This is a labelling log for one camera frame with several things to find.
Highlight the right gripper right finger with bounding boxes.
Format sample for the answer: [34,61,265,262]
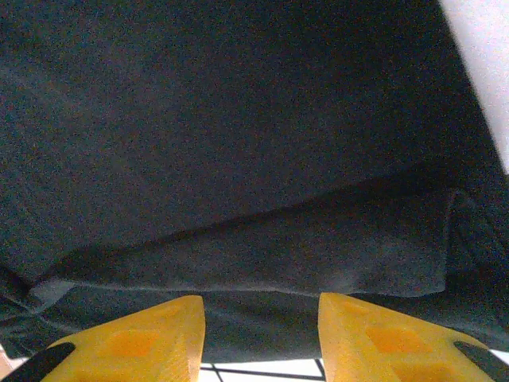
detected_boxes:
[317,293,509,382]

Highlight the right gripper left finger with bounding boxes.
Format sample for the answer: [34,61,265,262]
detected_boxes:
[7,294,207,382]

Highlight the black t-shirt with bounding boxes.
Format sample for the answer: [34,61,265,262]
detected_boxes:
[0,0,509,365]

